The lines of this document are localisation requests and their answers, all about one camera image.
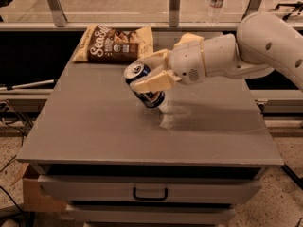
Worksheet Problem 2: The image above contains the black floor cable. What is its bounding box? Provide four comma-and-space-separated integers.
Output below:
0, 101, 36, 227

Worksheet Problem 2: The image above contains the blue pepsi can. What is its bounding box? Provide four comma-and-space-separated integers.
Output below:
124, 62, 165, 109

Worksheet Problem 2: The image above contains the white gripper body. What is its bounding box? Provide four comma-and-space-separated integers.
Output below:
169, 41, 206, 85

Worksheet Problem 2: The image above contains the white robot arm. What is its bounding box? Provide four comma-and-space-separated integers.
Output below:
130, 13, 303, 93

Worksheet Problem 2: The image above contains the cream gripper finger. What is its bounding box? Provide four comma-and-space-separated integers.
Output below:
130, 70, 181, 93
138, 49, 170, 72

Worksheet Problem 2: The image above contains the brown chip bag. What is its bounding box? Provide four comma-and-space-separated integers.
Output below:
73, 25, 153, 62

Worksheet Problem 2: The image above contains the cardboard box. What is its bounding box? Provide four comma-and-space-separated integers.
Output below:
13, 164, 66, 213

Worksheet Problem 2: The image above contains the metal railing frame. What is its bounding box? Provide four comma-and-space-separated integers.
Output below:
0, 0, 302, 25

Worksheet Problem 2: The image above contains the yellow sponge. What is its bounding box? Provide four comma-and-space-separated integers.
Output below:
173, 33, 204, 47

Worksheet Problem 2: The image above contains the grey drawer cabinet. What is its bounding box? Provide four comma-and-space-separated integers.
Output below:
16, 31, 285, 227

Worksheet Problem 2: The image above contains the clear plastic water bottle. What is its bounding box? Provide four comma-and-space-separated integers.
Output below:
206, 0, 225, 26

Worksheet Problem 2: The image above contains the black drawer handle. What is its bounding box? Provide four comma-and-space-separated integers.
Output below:
133, 187, 169, 201

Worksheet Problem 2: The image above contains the grey pole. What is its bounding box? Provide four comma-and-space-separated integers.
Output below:
0, 79, 58, 91

